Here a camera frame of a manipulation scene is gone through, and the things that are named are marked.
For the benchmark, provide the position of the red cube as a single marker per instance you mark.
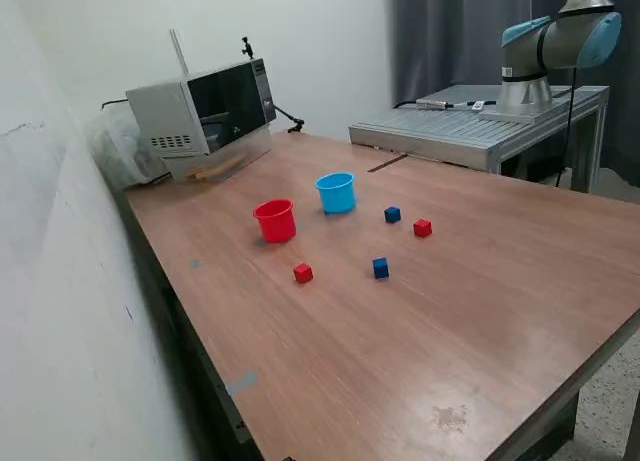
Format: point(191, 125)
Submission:
point(422, 228)
point(303, 274)

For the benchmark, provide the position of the blue cube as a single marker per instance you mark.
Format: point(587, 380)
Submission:
point(392, 214)
point(381, 269)

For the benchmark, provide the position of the aluminium robot base table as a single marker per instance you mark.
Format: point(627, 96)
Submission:
point(440, 126)

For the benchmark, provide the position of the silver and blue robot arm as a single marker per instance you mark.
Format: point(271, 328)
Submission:
point(525, 46)

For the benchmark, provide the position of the blue plastic bin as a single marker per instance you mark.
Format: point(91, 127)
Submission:
point(336, 196)

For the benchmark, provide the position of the red plastic bin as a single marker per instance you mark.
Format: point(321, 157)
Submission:
point(274, 223)

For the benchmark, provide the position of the blue tape piece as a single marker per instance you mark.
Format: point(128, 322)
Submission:
point(195, 264)
point(242, 383)
point(261, 241)

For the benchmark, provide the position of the dark table leg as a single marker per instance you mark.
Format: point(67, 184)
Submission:
point(386, 163)

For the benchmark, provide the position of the light wooden stick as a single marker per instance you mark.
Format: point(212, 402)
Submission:
point(217, 170)

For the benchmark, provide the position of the silver cylinder connector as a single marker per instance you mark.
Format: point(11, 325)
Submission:
point(432, 104)

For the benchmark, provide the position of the silver microwave oven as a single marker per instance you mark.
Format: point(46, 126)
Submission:
point(165, 111)

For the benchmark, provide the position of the white tag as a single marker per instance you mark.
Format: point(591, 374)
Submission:
point(477, 105)

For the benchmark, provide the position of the crumpled clear plastic bag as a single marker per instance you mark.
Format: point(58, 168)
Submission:
point(120, 151)

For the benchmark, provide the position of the white rod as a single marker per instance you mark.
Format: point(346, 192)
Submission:
point(179, 51)

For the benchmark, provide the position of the dark grey curtain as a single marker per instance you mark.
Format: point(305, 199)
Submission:
point(440, 31)

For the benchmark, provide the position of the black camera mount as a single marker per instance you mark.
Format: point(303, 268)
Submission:
point(247, 48)

